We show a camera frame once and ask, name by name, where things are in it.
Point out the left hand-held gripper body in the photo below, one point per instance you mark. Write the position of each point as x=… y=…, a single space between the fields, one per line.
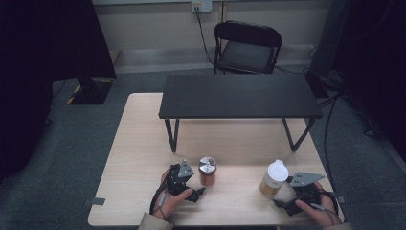
x=178 y=180

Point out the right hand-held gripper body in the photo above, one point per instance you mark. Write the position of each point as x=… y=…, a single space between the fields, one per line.
x=304 y=191

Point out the jar with white lid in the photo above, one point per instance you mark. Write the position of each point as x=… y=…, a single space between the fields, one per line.
x=274 y=179

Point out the brown jar with silver lid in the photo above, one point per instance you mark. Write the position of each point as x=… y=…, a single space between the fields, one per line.
x=207 y=174

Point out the low black shelf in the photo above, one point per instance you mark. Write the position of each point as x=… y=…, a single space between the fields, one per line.
x=237 y=96

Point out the person's left hand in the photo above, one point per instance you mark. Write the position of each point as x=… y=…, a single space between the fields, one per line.
x=167 y=202

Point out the person's right hand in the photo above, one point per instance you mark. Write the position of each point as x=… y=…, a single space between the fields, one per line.
x=324 y=212

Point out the black stand base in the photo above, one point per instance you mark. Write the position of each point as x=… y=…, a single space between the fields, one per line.
x=91 y=92

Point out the black folding chair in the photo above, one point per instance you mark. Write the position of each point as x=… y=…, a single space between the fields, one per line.
x=247 y=52

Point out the dark curtain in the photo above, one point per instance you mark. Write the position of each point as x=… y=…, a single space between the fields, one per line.
x=376 y=64
x=38 y=64

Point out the grey hanging cloth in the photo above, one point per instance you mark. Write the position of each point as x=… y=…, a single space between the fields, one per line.
x=327 y=35

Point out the white wall socket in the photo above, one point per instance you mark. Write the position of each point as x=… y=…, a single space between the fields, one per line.
x=201 y=5

